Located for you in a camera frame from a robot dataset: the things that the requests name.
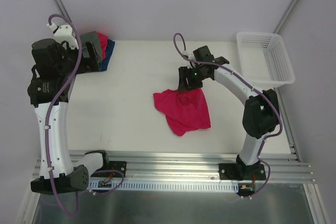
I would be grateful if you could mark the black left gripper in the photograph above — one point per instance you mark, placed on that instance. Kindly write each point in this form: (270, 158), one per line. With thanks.
(92, 51)

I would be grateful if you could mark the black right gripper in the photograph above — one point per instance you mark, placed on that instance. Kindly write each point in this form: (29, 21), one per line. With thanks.
(189, 80)

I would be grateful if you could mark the crimson pink t shirt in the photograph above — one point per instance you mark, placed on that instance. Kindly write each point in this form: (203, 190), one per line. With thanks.
(184, 111)

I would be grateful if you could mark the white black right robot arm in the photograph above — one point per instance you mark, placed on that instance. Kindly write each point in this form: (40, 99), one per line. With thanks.
(261, 109)

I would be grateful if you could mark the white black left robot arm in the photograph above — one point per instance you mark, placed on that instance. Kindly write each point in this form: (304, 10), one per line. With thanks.
(49, 94)

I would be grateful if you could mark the folded red t shirt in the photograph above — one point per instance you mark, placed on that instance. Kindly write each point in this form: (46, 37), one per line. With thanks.
(103, 39)

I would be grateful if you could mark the white plastic mesh basket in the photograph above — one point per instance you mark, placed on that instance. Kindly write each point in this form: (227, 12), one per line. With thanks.
(264, 59)

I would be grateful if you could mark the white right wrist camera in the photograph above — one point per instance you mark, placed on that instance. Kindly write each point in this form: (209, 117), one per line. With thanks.
(188, 55)

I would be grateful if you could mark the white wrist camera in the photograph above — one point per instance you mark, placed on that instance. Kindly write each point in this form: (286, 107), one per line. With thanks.
(188, 55)
(64, 33)

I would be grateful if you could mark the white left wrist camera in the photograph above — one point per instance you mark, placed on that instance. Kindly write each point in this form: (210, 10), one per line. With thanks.
(64, 33)

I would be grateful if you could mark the aluminium frame rail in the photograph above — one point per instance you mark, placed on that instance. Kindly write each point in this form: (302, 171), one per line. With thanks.
(285, 168)

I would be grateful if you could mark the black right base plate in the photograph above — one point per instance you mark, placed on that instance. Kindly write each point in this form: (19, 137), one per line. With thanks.
(234, 171)

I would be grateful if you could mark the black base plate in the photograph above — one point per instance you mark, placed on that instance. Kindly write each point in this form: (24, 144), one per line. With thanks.
(113, 166)
(234, 171)

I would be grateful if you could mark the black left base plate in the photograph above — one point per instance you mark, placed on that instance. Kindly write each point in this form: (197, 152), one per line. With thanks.
(113, 166)

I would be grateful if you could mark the white slotted cable duct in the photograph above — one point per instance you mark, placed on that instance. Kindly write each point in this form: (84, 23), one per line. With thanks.
(142, 185)

